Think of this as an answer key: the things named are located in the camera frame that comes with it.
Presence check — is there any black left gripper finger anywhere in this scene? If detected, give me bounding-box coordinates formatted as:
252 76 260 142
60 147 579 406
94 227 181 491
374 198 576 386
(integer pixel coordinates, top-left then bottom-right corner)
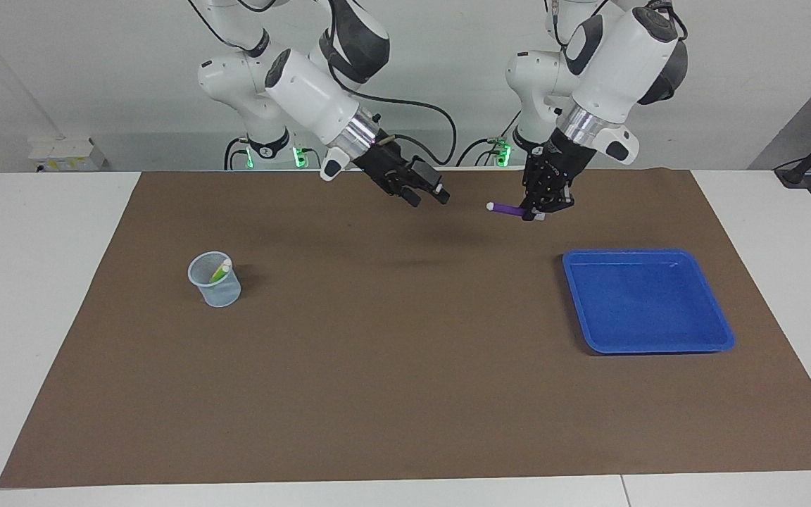
522 182 546 223
545 180 575 212

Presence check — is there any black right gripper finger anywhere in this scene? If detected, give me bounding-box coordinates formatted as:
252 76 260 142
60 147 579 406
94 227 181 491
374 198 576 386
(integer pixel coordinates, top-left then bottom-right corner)
405 161 451 205
381 183 422 208

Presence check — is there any purple pen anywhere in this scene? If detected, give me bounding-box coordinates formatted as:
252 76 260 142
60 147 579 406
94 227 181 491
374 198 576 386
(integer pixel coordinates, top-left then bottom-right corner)
486 201 546 220

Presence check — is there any blue plastic tray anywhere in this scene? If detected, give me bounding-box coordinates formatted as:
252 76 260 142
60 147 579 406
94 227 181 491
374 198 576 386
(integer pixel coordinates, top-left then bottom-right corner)
562 248 736 354

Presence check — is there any brown table mat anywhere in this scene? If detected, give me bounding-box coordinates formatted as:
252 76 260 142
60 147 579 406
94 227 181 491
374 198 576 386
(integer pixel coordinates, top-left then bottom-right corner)
0 169 811 489

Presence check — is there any translucent plastic cup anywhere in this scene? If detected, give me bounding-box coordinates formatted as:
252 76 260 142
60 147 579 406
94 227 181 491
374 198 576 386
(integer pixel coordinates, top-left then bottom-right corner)
187 251 242 308

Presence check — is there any white power strip box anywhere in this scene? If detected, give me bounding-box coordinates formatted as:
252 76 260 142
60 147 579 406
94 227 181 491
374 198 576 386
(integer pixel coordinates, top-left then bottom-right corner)
29 137 107 172

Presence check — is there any black left base cable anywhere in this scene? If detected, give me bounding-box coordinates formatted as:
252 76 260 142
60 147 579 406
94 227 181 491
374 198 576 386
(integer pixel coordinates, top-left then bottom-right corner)
456 113 527 168

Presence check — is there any black base cable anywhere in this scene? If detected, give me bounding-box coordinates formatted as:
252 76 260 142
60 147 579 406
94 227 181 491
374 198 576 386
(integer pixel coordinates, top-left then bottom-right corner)
456 113 527 168
225 137 322 170

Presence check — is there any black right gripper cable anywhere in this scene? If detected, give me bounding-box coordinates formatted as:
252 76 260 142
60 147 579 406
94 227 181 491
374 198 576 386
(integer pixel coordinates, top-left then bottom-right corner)
328 0 458 166

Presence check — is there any black right base cable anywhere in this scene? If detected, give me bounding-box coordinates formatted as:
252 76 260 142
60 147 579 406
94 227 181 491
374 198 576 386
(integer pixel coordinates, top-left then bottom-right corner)
225 137 322 170

